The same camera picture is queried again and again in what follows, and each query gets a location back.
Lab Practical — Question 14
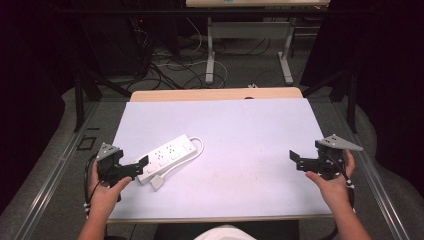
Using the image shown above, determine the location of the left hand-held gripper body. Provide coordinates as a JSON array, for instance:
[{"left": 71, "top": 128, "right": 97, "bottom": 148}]
[{"left": 96, "top": 142, "right": 140, "bottom": 188}]

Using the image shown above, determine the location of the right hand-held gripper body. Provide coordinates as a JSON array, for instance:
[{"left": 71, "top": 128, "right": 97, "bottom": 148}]
[{"left": 297, "top": 133, "right": 365, "bottom": 181}]

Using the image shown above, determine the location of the white power plug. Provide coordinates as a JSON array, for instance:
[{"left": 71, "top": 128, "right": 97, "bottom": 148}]
[{"left": 149, "top": 175, "right": 166, "bottom": 192}]

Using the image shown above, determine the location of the white power strip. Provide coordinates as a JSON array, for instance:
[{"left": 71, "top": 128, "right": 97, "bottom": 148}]
[{"left": 136, "top": 133, "right": 198, "bottom": 185}]

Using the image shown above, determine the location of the white power strip cable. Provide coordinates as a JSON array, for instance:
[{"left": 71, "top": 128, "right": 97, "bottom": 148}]
[{"left": 159, "top": 136, "right": 205, "bottom": 181}]

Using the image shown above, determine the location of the person's left hand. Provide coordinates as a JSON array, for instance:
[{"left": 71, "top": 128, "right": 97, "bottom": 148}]
[{"left": 87, "top": 160, "right": 133, "bottom": 218}]

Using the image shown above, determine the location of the person's right hand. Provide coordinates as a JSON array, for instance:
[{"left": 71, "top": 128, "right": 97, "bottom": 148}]
[{"left": 305, "top": 149, "right": 356, "bottom": 214}]

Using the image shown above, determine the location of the white table mat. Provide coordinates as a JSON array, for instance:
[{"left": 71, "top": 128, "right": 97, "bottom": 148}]
[{"left": 107, "top": 97, "right": 333, "bottom": 221}]

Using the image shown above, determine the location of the black metal stand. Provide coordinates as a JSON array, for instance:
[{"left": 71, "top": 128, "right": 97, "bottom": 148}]
[
  {"left": 71, "top": 66, "right": 133, "bottom": 133},
  {"left": 301, "top": 68, "right": 359, "bottom": 134}
]

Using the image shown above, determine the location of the wooden table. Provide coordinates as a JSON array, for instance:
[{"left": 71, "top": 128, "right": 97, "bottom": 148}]
[{"left": 107, "top": 86, "right": 335, "bottom": 224}]

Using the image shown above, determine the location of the person's white clothing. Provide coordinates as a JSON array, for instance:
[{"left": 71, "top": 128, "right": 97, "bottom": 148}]
[{"left": 194, "top": 224, "right": 257, "bottom": 240}]

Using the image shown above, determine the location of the black computer tower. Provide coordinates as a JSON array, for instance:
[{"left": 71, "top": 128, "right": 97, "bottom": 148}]
[{"left": 78, "top": 13, "right": 153, "bottom": 79}]

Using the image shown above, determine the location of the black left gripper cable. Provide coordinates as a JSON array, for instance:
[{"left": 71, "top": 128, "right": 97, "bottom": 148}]
[{"left": 83, "top": 153, "right": 102, "bottom": 219}]

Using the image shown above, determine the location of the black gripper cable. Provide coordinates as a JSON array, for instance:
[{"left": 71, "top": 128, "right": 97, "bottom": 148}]
[
  {"left": 328, "top": 154, "right": 357, "bottom": 214},
  {"left": 83, "top": 153, "right": 102, "bottom": 219}
]

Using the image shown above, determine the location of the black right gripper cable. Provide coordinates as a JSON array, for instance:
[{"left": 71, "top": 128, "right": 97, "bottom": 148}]
[{"left": 328, "top": 154, "right": 357, "bottom": 214}]

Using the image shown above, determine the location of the tangle of floor cables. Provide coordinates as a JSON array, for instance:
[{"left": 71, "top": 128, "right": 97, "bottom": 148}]
[{"left": 128, "top": 16, "right": 273, "bottom": 91}]

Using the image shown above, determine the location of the white desk frame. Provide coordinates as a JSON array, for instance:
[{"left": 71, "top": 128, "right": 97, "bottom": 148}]
[{"left": 185, "top": 0, "right": 332, "bottom": 86}]

